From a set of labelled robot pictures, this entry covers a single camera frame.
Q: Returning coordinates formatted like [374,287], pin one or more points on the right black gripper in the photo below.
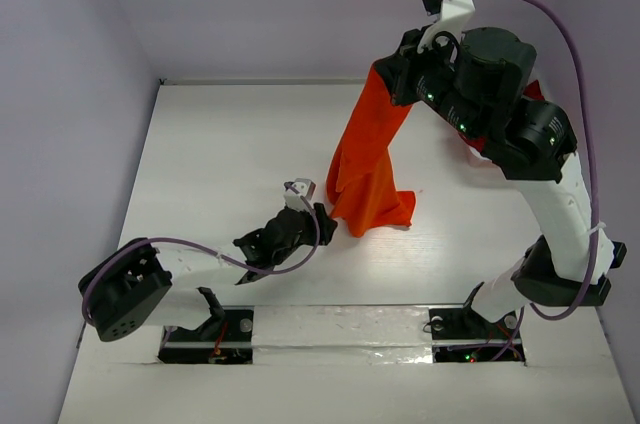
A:
[400,78]

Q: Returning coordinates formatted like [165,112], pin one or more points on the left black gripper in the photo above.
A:
[325,224]

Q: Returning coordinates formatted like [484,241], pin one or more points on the orange t shirt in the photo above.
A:
[360,183]

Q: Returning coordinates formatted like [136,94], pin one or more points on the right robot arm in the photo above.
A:
[568,263]

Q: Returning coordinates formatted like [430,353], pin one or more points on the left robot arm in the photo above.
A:
[121,293]

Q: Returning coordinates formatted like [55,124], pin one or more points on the white plastic basket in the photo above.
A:
[467,152]

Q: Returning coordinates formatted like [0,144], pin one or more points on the dark red t shirt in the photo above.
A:
[532,90]

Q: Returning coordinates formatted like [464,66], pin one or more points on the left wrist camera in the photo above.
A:
[298,194]

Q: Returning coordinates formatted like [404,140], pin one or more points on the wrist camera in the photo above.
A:
[451,16]
[298,194]

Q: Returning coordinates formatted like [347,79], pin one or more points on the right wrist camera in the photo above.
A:
[451,16]

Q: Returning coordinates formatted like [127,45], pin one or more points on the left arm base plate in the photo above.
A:
[230,344]

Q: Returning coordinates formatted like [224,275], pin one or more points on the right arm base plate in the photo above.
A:
[459,336]

